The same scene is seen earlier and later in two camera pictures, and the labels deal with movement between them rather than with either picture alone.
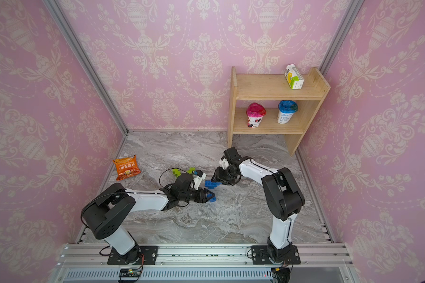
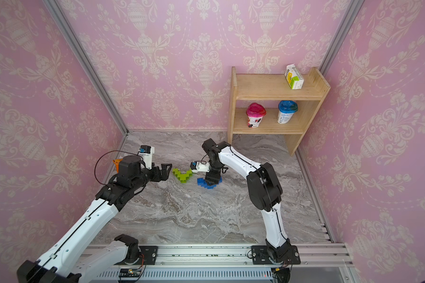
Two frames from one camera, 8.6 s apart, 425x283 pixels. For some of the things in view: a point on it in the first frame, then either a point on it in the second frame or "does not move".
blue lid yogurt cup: (286, 108) does not move
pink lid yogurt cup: (255, 112) does not move
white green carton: (293, 76) does not move
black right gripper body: (226, 175) to (215, 172)
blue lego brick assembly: (211, 184) does not move
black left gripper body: (193, 195) to (147, 175)
